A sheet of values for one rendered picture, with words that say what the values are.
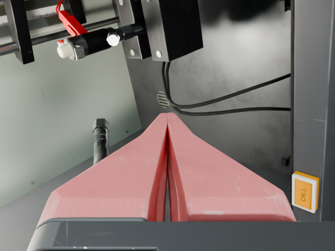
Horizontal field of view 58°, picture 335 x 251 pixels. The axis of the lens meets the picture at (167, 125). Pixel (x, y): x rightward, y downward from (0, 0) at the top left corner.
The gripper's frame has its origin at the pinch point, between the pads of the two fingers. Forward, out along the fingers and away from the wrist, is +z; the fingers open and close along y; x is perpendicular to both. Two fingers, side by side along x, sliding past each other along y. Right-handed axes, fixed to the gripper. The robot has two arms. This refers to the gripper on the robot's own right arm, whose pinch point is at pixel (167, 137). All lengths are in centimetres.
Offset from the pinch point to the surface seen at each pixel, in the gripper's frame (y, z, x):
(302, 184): -17.2, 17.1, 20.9
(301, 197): -17.5, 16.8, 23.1
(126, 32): 5.8, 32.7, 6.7
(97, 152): 8.2, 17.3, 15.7
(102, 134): 8.1, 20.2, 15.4
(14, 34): 25.7, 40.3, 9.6
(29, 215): 27, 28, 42
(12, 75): 31, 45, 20
